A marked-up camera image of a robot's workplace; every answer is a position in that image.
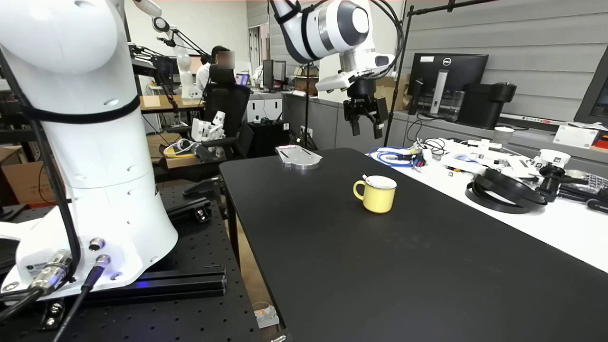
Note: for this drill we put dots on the black camera stand pole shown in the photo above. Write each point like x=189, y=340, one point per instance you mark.
x=400, y=68

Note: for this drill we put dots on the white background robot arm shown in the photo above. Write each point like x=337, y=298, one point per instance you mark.
x=183, y=59

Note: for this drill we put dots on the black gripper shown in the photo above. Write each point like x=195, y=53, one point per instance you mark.
x=362, y=97

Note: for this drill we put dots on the black perforated breadboard base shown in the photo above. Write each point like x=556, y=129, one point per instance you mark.
x=158, y=304

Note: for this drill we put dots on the brown cardboard box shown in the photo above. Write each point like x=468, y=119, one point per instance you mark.
x=29, y=182

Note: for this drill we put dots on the black box device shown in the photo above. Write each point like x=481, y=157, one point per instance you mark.
x=487, y=104

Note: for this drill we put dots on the black office chair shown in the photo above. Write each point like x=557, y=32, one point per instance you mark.
x=229, y=106

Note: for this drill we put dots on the dark monitor with thin bezel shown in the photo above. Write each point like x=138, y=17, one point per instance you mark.
x=595, y=95

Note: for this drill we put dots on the silver metal mounting plate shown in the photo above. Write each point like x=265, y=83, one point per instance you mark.
x=297, y=155

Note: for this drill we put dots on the black Dell monitor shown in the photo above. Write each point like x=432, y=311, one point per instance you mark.
x=447, y=81

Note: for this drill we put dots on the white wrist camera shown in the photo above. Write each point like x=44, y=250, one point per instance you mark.
x=335, y=81

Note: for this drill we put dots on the seated person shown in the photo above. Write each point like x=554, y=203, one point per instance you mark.
x=212, y=66

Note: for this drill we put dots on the yellow enamel mug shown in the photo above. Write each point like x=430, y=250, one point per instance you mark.
x=379, y=195

